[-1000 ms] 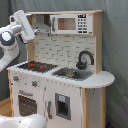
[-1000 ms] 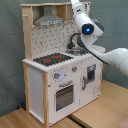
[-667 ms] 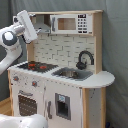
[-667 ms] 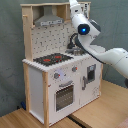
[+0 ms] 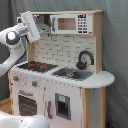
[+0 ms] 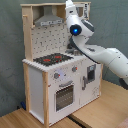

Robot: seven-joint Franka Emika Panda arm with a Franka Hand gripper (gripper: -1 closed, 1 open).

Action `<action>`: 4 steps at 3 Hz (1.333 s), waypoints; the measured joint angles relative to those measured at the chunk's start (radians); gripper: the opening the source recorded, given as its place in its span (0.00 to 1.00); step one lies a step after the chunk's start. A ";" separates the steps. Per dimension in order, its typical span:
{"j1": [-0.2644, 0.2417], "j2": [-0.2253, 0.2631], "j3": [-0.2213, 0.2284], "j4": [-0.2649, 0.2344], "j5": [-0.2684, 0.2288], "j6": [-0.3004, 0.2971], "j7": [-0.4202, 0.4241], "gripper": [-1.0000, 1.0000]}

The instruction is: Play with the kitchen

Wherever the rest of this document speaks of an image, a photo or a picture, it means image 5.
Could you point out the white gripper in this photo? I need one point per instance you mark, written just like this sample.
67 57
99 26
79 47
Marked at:
32 34

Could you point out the white toy microwave door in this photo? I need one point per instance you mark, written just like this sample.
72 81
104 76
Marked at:
71 24

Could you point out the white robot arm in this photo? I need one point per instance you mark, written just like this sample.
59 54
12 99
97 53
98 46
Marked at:
11 37

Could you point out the wooden toy kitchen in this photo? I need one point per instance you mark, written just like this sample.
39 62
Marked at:
63 50

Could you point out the grey range hood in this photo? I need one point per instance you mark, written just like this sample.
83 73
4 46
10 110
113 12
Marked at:
43 23

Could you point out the black stovetop red burners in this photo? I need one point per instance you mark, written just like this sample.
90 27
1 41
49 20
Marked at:
37 66

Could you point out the left red stove knob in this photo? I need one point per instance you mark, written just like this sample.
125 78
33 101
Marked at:
15 78

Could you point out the red stove knob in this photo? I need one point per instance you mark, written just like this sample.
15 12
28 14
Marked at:
34 83
15 78

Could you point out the right red stove knob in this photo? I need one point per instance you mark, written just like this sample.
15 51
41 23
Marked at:
34 83

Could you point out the grey toy sink basin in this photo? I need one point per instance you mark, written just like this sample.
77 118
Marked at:
71 73

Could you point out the black toy faucet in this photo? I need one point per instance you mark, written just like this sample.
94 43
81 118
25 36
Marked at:
82 64

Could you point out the white oven door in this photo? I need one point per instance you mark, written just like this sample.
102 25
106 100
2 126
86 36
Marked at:
27 102

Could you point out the white cabinet door ice dispenser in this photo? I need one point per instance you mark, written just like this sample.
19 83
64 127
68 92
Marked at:
64 107

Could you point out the grey backdrop curtain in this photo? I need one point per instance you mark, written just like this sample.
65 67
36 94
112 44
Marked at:
115 43

